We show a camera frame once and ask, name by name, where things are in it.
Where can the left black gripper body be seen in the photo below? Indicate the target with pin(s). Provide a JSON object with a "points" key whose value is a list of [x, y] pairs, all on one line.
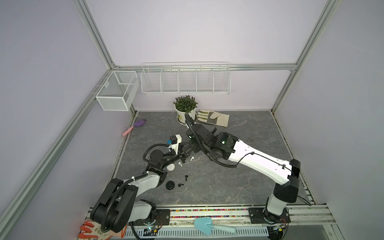
{"points": [[172, 158]]}

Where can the white mesh box basket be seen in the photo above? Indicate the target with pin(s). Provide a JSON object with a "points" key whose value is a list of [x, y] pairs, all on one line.
{"points": [[118, 91]]}

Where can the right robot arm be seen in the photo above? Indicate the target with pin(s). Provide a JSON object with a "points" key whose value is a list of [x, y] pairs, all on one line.
{"points": [[229, 151]]}

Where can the red white work glove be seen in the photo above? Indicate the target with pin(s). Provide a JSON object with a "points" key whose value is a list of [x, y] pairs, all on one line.
{"points": [[91, 230]]}

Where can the long white wire basket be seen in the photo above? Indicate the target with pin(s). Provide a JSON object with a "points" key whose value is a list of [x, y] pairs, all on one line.
{"points": [[186, 79]]}

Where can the beige gardening glove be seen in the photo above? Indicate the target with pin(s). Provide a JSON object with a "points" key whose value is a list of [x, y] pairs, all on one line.
{"points": [[213, 118]]}

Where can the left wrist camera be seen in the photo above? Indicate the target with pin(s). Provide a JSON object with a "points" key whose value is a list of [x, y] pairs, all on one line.
{"points": [[174, 142]]}

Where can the potted green plant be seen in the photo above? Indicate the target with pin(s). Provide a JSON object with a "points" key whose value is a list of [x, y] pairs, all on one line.
{"points": [[185, 104]]}

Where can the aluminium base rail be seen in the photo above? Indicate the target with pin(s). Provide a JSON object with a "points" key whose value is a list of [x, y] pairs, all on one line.
{"points": [[239, 216]]}

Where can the white earbud charging case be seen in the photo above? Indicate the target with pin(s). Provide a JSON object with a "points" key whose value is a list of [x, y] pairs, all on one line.
{"points": [[171, 167]]}

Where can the purple pink brush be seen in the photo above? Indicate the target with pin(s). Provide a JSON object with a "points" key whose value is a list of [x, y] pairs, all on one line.
{"points": [[136, 124]]}

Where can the black earbud charging case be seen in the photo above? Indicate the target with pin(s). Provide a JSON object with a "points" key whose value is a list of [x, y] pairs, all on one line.
{"points": [[170, 185]]}

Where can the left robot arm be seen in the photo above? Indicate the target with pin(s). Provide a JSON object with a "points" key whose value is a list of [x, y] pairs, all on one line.
{"points": [[118, 206]]}

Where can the teal garden trowel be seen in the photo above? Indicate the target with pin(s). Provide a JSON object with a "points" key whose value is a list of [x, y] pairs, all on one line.
{"points": [[205, 225]]}

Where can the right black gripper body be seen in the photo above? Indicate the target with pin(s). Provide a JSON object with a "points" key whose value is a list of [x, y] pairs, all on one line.
{"points": [[195, 149]]}

